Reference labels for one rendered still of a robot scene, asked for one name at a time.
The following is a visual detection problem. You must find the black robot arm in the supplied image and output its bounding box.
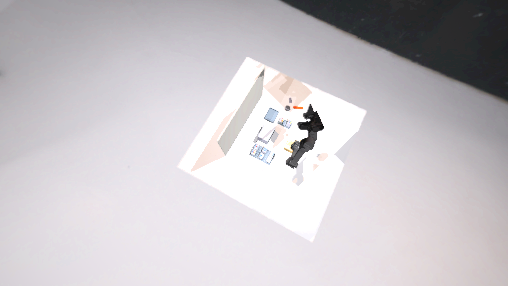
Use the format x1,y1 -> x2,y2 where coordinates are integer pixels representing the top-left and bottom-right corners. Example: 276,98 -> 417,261
285,120 -> 318,169

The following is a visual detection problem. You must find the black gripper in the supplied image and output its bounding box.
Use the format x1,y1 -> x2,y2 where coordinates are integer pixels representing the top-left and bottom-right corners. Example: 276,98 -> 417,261
303,104 -> 324,135

